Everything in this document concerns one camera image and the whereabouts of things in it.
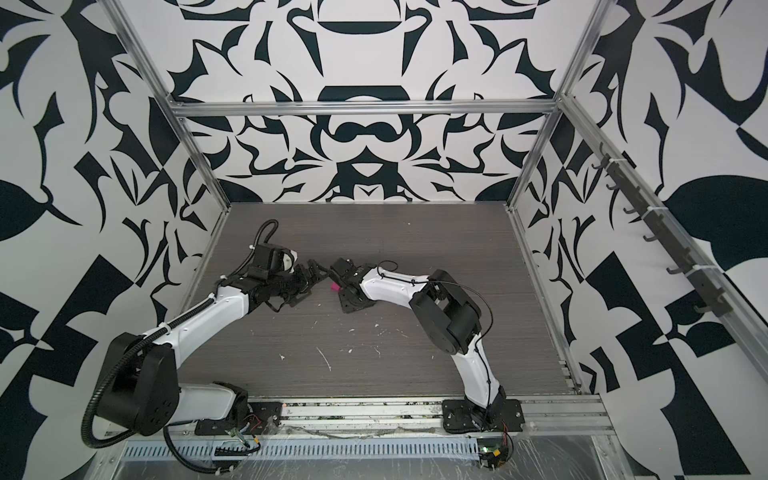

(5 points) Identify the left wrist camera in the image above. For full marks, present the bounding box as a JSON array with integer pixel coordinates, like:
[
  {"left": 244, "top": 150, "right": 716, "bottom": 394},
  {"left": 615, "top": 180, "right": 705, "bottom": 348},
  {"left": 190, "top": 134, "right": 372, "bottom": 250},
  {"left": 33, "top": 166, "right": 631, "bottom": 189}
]
[{"left": 282, "top": 249, "right": 297, "bottom": 272}]

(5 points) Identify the green circuit board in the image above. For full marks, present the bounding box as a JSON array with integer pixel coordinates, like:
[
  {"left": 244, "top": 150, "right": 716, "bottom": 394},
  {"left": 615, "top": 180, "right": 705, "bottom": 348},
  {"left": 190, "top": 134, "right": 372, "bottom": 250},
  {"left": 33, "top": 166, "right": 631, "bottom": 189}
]
[{"left": 478, "top": 437, "right": 514, "bottom": 470}]

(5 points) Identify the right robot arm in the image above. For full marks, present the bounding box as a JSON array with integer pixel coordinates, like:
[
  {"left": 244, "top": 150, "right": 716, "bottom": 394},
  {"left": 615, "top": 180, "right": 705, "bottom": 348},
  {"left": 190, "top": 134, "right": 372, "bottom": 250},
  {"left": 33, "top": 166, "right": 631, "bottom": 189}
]
[{"left": 330, "top": 258, "right": 506, "bottom": 423}]

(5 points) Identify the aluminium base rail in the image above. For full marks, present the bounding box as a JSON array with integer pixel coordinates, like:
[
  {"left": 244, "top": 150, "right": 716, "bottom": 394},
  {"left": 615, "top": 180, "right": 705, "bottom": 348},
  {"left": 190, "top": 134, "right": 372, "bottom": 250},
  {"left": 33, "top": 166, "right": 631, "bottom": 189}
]
[{"left": 254, "top": 395, "right": 616, "bottom": 440}]

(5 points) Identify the white slotted cable duct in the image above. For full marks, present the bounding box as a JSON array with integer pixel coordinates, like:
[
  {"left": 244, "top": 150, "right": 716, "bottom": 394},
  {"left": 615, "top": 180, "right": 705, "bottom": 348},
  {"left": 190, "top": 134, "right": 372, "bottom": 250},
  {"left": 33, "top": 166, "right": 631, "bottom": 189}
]
[{"left": 119, "top": 437, "right": 481, "bottom": 462}]

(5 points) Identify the black wall hook rack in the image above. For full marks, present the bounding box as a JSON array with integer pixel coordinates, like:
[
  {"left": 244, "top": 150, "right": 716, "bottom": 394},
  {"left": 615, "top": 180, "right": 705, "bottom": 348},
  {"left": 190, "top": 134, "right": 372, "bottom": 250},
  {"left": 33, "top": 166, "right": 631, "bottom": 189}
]
[{"left": 593, "top": 145, "right": 733, "bottom": 318}]

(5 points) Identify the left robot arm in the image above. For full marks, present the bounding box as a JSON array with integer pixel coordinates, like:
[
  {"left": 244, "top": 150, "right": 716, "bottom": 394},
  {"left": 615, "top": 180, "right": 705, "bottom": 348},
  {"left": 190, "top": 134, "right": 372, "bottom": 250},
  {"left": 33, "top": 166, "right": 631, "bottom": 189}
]
[{"left": 81, "top": 244, "right": 328, "bottom": 448}]

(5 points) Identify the left arm black hose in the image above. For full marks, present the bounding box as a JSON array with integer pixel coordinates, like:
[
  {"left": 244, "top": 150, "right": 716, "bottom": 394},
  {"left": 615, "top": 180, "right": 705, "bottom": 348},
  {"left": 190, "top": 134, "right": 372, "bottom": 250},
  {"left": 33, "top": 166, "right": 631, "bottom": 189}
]
[{"left": 80, "top": 218, "right": 281, "bottom": 475}]

